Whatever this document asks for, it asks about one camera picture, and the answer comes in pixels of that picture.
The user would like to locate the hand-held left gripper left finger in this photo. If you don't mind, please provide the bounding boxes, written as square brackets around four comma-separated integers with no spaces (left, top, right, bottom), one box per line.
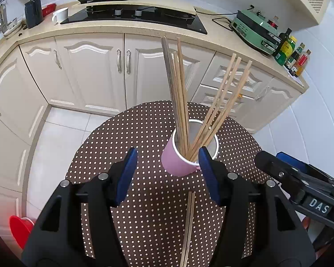
[22,147,138,267]

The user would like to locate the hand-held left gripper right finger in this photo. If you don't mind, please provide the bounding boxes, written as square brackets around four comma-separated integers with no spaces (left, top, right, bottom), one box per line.
[198,146,315,267]

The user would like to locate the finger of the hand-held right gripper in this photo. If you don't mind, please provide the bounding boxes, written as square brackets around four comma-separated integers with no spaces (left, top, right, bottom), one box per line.
[254,150,334,198]
[276,151,334,182]

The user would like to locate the pink cup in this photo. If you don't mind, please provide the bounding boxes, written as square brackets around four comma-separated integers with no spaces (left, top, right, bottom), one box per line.
[161,119,220,176]

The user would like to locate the light wooden chopstick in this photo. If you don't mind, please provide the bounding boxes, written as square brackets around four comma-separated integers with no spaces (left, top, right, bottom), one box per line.
[180,191,192,267]
[184,192,196,267]

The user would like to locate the bundle of wooden chopsticks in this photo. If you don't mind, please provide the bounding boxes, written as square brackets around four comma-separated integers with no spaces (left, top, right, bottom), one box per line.
[161,36,253,162]

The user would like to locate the round polka-dot table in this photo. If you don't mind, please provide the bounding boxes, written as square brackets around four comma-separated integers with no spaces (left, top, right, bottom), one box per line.
[65,100,270,267]

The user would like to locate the red label bottle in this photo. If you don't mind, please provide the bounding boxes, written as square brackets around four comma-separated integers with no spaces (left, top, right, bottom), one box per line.
[294,49,312,77]

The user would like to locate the dark sauce bottle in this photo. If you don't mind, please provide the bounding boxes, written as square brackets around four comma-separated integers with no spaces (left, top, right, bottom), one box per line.
[288,42,306,73]

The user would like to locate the cream kitchen base cabinets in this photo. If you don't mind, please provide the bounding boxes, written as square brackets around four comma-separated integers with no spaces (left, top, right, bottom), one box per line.
[0,32,305,209]

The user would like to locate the dark glass oil bottle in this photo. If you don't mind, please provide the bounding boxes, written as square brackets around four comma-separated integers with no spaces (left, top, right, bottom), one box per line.
[273,28,293,66]

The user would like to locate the red plastic container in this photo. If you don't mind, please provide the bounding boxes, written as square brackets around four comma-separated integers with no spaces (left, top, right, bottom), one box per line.
[9,215,35,249]

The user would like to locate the green electric grill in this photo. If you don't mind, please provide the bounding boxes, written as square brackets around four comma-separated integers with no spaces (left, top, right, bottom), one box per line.
[230,10,281,55]

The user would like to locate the beige stone countertop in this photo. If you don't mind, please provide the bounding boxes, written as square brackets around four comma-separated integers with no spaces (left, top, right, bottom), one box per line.
[0,1,309,93]

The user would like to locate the black glass cooktop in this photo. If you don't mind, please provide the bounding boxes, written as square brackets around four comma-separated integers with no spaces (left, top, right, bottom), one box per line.
[60,4,208,35]

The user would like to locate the white mug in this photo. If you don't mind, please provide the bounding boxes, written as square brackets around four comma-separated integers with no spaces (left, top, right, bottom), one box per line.
[52,7,69,24]

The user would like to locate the red box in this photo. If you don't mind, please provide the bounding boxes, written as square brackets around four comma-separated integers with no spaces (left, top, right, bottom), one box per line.
[42,3,57,16]

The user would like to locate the metal utensil rack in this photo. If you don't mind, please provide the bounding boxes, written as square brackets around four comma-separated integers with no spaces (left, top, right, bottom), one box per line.
[0,0,24,38]

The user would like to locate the black jug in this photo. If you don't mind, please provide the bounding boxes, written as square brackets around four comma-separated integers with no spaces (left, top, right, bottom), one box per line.
[24,0,43,29]

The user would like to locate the black power cable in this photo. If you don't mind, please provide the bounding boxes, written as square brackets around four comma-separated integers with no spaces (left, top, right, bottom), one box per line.
[195,4,255,32]

